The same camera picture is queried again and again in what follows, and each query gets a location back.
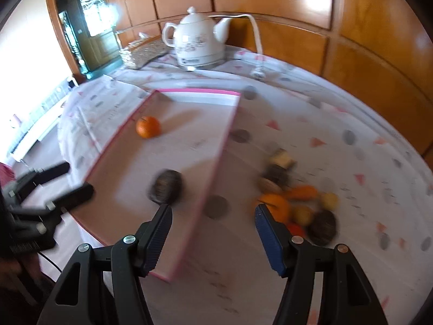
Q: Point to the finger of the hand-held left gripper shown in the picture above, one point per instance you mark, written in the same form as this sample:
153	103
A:
77	194
50	172

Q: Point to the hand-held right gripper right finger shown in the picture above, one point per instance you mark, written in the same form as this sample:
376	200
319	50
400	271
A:
269	240

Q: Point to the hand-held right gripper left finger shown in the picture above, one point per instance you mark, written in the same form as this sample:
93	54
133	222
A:
159	237

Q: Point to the red tomato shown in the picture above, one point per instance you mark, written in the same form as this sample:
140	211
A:
297	229

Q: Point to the large orange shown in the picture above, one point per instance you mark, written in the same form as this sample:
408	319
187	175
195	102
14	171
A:
279	206

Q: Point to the small carrot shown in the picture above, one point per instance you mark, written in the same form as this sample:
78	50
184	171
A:
301	193

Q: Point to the orange with stem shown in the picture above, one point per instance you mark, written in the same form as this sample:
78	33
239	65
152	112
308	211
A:
148	127

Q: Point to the pink-rimmed cardboard tray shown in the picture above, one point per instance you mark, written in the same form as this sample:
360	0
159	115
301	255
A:
189	132

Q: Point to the dark red cloth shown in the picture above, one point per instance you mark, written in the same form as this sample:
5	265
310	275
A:
5	173

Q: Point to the round wood slice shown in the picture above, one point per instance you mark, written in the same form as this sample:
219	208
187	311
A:
270	186

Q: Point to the white patterned tablecloth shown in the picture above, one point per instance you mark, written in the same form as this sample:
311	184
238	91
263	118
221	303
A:
338	182

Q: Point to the wooden door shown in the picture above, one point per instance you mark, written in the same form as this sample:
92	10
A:
101	44

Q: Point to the patterned tissue box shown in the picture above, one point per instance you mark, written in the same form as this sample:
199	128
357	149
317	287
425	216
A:
142	54

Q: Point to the white power plug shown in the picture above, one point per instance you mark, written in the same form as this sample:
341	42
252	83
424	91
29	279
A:
258	73

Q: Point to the silver kettle base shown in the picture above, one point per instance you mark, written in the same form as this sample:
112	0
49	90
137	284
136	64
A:
203	67

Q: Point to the white ceramic electric kettle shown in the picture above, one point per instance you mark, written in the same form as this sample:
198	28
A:
198	40

